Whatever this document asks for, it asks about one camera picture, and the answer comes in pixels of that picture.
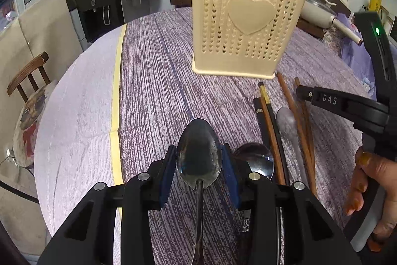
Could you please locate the cream perforated utensil holder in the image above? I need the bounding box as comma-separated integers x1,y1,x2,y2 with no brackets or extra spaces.
189,0,311,80

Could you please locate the cream pot with handle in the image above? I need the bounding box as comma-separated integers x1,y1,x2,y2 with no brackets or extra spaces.
300,0,363,46

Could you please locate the brown wooden chopstick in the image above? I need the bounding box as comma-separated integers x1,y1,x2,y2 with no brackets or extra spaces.
293,77,317,172
259,96,286,186
276,72,318,198

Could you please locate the purple floral cloth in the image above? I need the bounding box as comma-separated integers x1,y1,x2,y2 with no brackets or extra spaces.
336,13,377,98

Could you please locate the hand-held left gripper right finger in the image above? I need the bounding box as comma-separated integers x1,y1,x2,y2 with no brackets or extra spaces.
220,143,362,265

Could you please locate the dark metal spoon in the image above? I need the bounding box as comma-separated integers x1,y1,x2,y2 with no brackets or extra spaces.
232,142,275,182

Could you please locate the grey plastic spoon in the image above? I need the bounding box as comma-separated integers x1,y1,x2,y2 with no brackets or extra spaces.
276,107,311,188

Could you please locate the dog print seat cushion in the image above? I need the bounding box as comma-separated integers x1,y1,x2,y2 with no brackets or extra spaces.
12,80,58,168

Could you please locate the white table cover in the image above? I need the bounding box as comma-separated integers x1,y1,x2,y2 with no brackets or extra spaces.
33,23,128,265

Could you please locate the black chopstick with gold band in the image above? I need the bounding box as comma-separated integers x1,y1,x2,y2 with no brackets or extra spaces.
257,82,290,186

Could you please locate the brown patterned cloth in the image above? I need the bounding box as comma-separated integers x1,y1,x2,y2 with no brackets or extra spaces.
322,25,342,52

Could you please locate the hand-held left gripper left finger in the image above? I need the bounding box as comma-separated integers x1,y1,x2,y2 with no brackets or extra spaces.
37,144,179,265

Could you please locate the shiny metal spoon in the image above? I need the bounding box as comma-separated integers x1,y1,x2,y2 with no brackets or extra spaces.
176,118,223,265

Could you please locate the wooden chair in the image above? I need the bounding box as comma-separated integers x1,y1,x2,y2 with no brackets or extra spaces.
7,52,52,102

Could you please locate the person's right hand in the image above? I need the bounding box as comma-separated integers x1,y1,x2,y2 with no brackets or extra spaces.
344,145,397,253

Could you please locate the purple striped tablecloth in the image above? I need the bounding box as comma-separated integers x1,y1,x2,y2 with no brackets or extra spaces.
119,7,374,265

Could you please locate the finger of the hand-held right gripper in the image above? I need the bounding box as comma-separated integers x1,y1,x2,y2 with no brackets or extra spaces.
295,85,352,119

